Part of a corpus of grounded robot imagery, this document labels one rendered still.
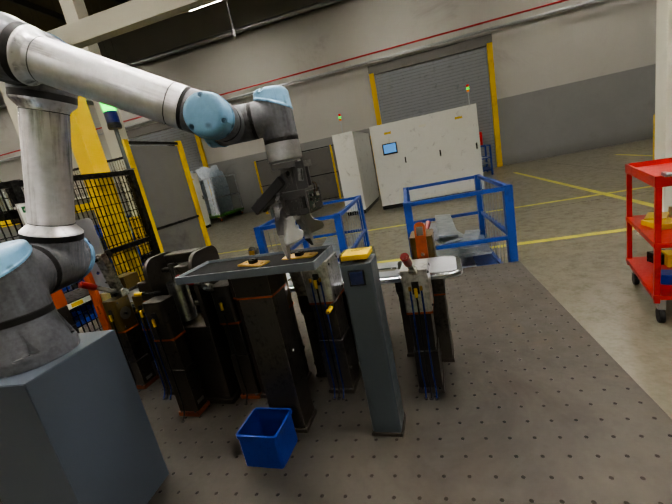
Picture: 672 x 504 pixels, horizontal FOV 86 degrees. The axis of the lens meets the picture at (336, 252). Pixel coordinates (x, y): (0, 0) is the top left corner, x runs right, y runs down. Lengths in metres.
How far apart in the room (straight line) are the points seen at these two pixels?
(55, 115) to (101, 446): 0.68
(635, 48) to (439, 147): 9.53
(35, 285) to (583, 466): 1.12
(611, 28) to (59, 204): 16.59
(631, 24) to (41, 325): 17.01
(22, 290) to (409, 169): 8.47
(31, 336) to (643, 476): 1.16
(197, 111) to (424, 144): 8.39
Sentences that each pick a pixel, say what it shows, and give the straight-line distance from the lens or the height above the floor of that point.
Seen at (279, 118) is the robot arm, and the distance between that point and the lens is 0.80.
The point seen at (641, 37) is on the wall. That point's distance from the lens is 17.15.
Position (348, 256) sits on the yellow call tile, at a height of 1.16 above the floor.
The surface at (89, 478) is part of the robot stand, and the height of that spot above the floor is 0.87.
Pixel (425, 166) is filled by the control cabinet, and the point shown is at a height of 0.86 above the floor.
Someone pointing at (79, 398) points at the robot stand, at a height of 1.02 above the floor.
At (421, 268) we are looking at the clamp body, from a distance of 0.93.
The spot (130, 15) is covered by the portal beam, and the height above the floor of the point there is 3.36.
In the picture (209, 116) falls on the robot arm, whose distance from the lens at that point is 0.67.
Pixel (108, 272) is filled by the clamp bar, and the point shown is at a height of 1.15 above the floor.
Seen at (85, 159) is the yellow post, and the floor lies 1.63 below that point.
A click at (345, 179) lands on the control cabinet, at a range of 9.07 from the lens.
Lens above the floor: 1.36
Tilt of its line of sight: 14 degrees down
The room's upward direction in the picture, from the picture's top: 12 degrees counter-clockwise
